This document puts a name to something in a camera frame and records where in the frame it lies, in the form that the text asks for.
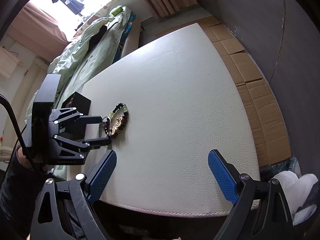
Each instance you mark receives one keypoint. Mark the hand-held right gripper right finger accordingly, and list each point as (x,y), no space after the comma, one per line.
(222,175)

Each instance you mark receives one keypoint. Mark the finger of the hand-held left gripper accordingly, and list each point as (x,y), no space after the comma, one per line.
(97,143)
(92,121)

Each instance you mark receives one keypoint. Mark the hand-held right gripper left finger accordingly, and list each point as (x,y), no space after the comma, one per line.
(103,172)

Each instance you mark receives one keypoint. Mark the black square box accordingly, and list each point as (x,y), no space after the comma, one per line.
(81,102)

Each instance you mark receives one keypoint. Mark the person's left forearm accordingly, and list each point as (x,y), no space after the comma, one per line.
(17,197)

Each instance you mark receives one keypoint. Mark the beige headboard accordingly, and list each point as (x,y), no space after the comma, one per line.
(27,80)

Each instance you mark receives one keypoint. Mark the white sock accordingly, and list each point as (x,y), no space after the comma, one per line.
(305,200)
(285,185)

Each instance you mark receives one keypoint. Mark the light green quilt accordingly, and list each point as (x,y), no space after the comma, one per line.
(75,55)

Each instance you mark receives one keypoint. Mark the light green bedsheet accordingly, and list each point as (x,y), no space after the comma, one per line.
(105,50)

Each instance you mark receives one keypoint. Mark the white leather table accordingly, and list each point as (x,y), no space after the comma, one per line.
(187,105)

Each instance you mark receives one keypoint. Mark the flattened cardboard floor covering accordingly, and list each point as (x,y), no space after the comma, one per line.
(260,100)

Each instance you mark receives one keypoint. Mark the black item on bed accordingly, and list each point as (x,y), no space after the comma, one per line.
(98,36)

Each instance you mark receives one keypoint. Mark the bed with cartoon-print mattress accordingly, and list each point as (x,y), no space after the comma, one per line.
(130,42)

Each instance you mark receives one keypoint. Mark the small green box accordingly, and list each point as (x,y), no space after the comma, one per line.
(117,10)

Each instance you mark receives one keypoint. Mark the floral windowsill cushion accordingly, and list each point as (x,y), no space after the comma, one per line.
(125,1)

